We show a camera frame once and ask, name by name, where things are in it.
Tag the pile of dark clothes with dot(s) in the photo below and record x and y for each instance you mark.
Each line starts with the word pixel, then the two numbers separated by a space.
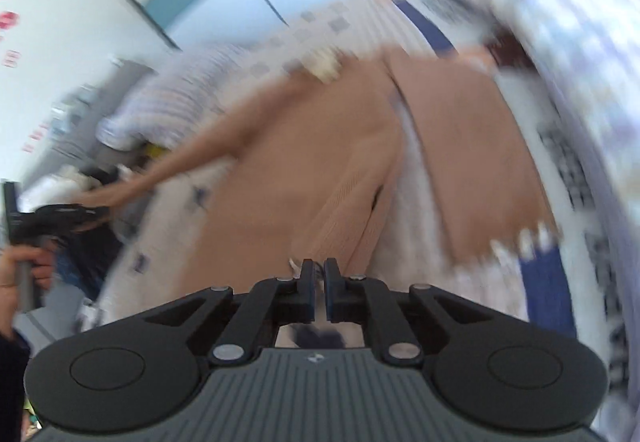
pixel 84 259

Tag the person's left hand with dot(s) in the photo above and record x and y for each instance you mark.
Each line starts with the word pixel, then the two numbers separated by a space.
pixel 19 263

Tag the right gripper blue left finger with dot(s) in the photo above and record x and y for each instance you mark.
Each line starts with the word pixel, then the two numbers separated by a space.
pixel 295 298

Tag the grey upholstered headboard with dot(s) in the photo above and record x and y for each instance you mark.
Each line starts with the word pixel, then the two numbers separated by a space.
pixel 79 146

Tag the purple plaid pillow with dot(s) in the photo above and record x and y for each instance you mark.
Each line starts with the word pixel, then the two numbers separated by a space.
pixel 166 107

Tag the beige bear pattern bed blanket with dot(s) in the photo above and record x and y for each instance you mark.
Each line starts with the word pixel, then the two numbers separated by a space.
pixel 559 277

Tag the yellow knitted item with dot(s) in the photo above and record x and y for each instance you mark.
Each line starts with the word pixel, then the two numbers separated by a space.
pixel 153 151

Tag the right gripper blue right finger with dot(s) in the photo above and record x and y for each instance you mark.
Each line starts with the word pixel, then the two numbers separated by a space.
pixel 346 300

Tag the brown ribbed long-sleeve top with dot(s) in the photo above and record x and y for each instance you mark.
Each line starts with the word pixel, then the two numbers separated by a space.
pixel 316 165

